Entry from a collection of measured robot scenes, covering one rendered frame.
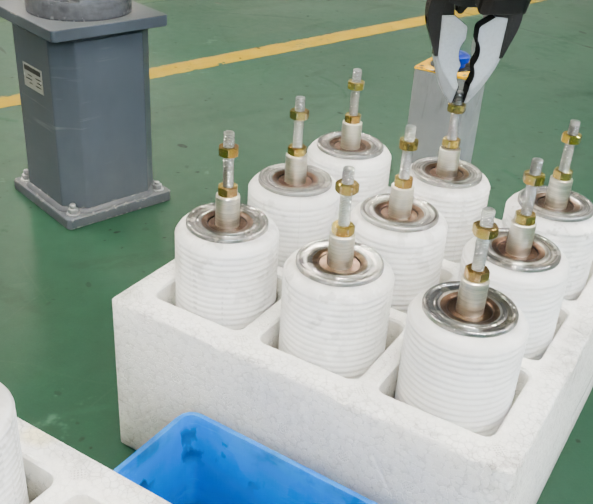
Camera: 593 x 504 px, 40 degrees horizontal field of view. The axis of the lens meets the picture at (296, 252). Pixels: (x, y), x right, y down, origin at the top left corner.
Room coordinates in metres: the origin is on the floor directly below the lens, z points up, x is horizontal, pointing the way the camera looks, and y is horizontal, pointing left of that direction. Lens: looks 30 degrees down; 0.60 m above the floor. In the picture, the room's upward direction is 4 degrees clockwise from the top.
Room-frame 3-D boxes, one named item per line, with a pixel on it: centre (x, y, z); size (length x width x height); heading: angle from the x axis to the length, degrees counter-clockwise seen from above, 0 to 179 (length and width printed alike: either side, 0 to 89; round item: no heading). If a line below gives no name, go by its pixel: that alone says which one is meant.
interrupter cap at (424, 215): (0.71, -0.10, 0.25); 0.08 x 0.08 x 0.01
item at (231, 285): (0.66, 0.06, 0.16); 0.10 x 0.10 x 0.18
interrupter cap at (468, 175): (0.81, -0.16, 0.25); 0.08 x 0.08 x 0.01
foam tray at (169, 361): (0.71, -0.10, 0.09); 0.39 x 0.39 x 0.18; 60
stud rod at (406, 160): (0.71, -0.10, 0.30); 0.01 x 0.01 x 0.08
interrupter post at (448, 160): (0.81, -0.15, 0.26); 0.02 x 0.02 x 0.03
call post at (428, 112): (1.00, -0.18, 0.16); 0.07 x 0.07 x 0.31; 60
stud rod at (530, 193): (0.65, -0.20, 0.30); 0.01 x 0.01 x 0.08
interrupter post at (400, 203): (0.71, -0.10, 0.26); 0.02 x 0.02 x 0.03
